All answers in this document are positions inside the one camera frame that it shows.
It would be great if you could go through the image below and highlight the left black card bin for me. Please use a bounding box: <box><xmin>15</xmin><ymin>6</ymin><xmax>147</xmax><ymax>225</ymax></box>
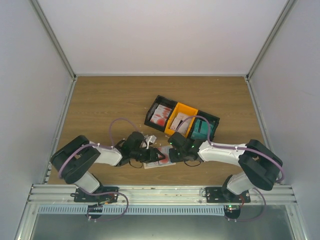
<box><xmin>144</xmin><ymin>95</ymin><xmax>178</xmax><ymax>132</ymax></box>

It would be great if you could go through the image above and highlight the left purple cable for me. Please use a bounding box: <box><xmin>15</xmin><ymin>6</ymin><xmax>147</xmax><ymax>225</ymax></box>
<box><xmin>57</xmin><ymin>117</ymin><xmax>140</xmax><ymax>195</ymax></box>

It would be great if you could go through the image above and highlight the slotted cable duct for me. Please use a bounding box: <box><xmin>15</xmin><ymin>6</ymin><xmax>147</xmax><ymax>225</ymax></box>
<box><xmin>38</xmin><ymin>204</ymin><xmax>225</xmax><ymax>216</ymax></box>

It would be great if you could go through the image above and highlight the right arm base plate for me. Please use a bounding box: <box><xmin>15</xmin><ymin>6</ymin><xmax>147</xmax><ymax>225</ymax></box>
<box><xmin>203</xmin><ymin>186</ymin><xmax>252</xmax><ymax>221</ymax></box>

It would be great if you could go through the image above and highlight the orange card bin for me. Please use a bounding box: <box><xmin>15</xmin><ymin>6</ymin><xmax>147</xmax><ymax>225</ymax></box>
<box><xmin>164</xmin><ymin>102</ymin><xmax>198</xmax><ymax>137</ymax></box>

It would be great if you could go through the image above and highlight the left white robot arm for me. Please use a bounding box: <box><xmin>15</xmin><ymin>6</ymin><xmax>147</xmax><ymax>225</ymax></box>
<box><xmin>50</xmin><ymin>131</ymin><xmax>166</xmax><ymax>202</ymax></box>

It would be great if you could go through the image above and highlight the aluminium front rail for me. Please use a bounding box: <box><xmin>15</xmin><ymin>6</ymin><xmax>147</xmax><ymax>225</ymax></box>
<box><xmin>27</xmin><ymin>184</ymin><xmax>297</xmax><ymax>206</ymax></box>

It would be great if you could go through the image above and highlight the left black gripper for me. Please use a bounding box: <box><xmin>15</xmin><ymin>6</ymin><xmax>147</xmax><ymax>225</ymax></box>
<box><xmin>130</xmin><ymin>146</ymin><xmax>166</xmax><ymax>164</ymax></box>

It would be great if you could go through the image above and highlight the red card stack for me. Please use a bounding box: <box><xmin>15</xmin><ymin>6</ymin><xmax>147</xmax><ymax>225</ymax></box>
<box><xmin>149</xmin><ymin>104</ymin><xmax>172</xmax><ymax>127</ymax></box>

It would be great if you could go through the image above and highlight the purple cable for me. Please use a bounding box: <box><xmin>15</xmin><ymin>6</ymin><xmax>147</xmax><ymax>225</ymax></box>
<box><xmin>174</xmin><ymin>114</ymin><xmax>286</xmax><ymax>185</ymax></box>
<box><xmin>57</xmin><ymin>117</ymin><xmax>140</xmax><ymax>195</ymax></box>

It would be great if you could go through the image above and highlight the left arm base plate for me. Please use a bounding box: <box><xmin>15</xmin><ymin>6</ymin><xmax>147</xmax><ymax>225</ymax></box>
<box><xmin>70</xmin><ymin>186</ymin><xmax>119</xmax><ymax>220</ymax></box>

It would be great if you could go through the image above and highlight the right black card bin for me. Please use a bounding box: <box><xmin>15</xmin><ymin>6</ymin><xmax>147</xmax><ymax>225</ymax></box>
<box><xmin>187</xmin><ymin>110</ymin><xmax>220</xmax><ymax>142</ymax></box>

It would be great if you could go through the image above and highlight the left aluminium frame post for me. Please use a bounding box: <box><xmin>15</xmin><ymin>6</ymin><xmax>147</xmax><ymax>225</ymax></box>
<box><xmin>29</xmin><ymin>0</ymin><xmax>77</xmax><ymax>81</ymax></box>

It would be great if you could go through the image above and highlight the right aluminium frame post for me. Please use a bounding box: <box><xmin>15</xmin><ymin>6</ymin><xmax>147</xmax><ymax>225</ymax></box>
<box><xmin>245</xmin><ymin>0</ymin><xmax>297</xmax><ymax>82</ymax></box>

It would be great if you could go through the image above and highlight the black card bin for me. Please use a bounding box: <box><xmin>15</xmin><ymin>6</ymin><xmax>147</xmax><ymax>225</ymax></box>
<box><xmin>187</xmin><ymin>110</ymin><xmax>220</xmax><ymax>142</ymax></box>
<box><xmin>144</xmin><ymin>95</ymin><xmax>178</xmax><ymax>132</ymax></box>

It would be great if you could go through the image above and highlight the teal card stack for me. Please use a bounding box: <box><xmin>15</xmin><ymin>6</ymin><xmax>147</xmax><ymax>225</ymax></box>
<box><xmin>190</xmin><ymin>119</ymin><xmax>216</xmax><ymax>140</ymax></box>

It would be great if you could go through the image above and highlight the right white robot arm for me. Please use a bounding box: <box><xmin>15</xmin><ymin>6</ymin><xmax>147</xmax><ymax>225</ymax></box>
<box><xmin>168</xmin><ymin>132</ymin><xmax>283</xmax><ymax>203</ymax></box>

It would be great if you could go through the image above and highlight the aluminium frame post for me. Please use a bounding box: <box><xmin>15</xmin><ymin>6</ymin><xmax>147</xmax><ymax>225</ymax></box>
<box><xmin>245</xmin><ymin>0</ymin><xmax>297</xmax><ymax>82</ymax></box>
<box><xmin>29</xmin><ymin>0</ymin><xmax>77</xmax><ymax>81</ymax></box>

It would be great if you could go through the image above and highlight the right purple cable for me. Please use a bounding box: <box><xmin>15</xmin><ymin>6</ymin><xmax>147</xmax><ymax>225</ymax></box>
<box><xmin>174</xmin><ymin>114</ymin><xmax>286</xmax><ymax>185</ymax></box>

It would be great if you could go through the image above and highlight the white patterned card stack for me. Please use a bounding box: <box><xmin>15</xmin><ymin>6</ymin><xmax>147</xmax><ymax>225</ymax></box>
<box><xmin>170</xmin><ymin>112</ymin><xmax>192</xmax><ymax>135</ymax></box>

